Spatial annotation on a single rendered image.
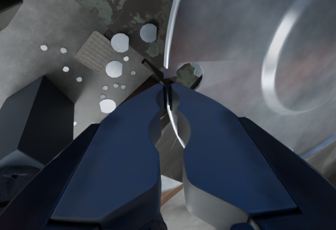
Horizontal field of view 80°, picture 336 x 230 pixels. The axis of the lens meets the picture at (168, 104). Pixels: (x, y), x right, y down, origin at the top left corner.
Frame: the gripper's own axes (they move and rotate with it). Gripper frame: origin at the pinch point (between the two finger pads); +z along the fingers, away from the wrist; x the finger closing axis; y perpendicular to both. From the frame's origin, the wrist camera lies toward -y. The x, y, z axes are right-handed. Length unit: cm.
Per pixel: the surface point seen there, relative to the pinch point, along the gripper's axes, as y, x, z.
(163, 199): 85, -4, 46
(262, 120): 6.2, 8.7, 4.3
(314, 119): 8.4, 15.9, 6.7
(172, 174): 9.7, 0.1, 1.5
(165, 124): 4.1, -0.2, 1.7
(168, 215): 169, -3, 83
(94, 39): 12, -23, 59
